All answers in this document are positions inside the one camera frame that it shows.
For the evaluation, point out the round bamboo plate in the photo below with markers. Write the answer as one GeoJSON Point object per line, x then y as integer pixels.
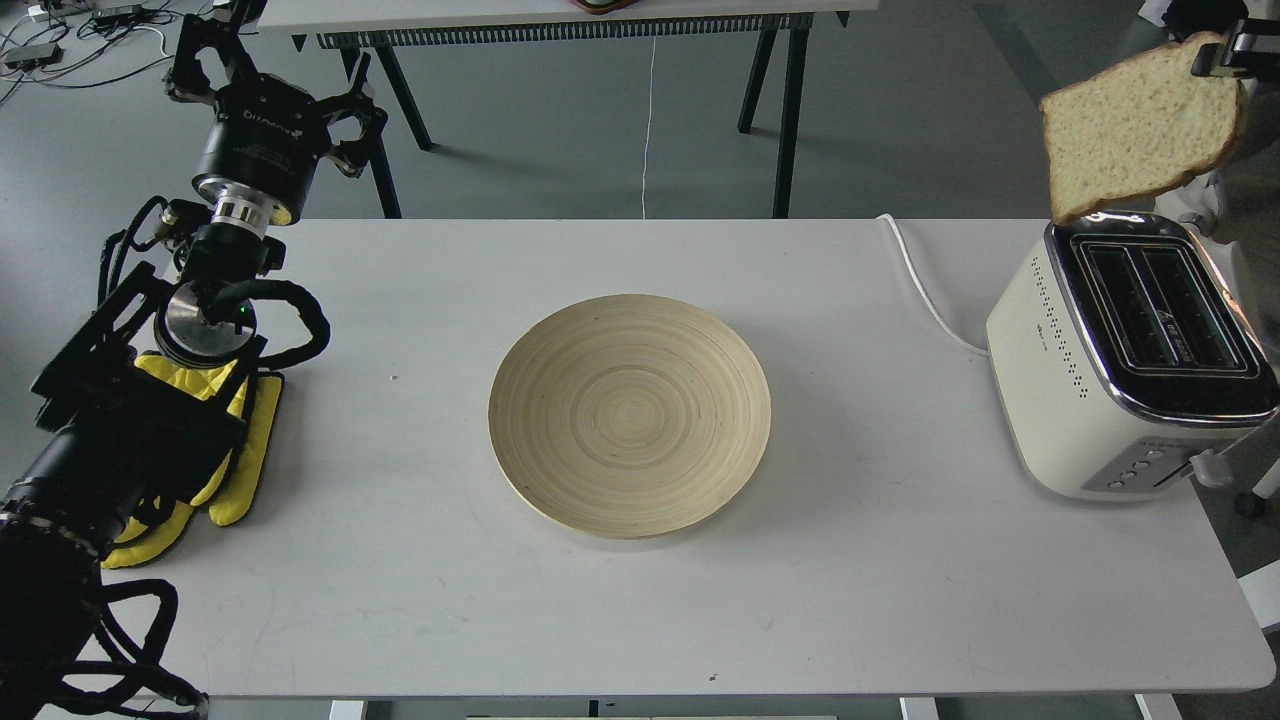
{"type": "Point", "coordinates": [629, 416]}

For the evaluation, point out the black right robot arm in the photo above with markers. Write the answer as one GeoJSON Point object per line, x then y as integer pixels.
{"type": "Point", "coordinates": [1186, 18]}

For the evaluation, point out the cream white toaster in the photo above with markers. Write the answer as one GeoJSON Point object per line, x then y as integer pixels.
{"type": "Point", "coordinates": [1120, 356]}

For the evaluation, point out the background table with black legs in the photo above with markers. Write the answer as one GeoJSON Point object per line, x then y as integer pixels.
{"type": "Point", "coordinates": [352, 25]}

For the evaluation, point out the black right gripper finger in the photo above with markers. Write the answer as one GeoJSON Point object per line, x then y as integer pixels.
{"type": "Point", "coordinates": [1249, 51]}

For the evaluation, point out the yellow oven mitt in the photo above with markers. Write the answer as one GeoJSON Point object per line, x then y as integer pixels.
{"type": "Point", "coordinates": [227, 497]}

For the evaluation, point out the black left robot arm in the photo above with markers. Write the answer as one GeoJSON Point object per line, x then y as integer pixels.
{"type": "Point", "coordinates": [155, 391]}

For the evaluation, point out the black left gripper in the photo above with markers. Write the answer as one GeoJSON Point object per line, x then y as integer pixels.
{"type": "Point", "coordinates": [258, 150]}

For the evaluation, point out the slice of white bread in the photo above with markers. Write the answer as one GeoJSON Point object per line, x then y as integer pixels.
{"type": "Point", "coordinates": [1143, 127]}

